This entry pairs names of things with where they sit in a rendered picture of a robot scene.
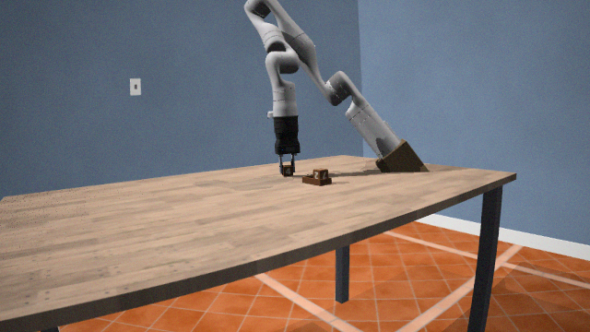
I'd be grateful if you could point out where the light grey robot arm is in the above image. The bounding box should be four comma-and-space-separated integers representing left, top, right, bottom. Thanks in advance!
244, 0, 401, 159

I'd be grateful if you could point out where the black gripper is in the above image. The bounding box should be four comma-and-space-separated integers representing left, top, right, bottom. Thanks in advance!
267, 100, 301, 173

